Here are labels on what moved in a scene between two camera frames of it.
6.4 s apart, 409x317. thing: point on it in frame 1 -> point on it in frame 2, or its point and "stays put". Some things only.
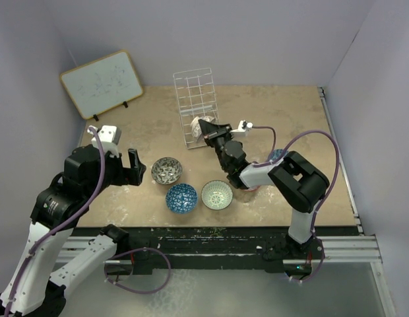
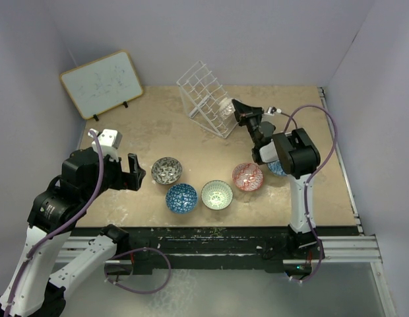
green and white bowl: [217, 195] stays put
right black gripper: [212, 131] -> [241, 110]
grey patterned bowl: [166, 170] stays put
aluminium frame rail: [360, 247] stays put
